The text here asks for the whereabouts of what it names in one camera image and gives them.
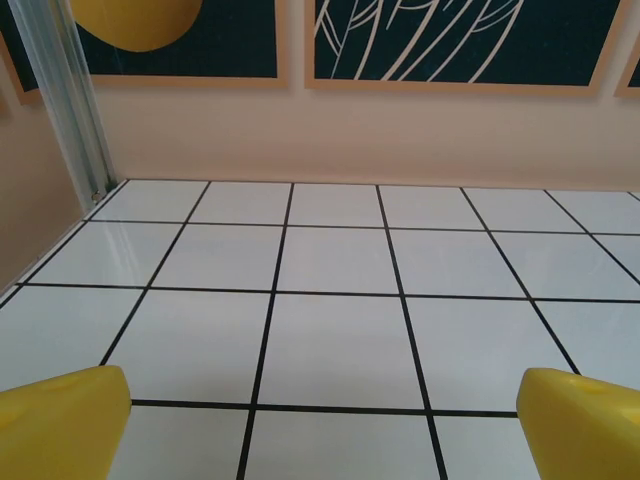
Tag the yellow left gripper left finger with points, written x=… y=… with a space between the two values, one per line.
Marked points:
x=55 y=430

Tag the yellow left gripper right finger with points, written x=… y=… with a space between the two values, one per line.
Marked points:
x=585 y=430

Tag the aluminium frame post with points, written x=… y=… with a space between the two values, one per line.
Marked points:
x=70 y=100

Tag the wall panel orange circle leaves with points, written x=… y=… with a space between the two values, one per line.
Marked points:
x=450 y=50

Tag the wall panel small gold oval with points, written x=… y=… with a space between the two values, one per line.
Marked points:
x=225 y=40

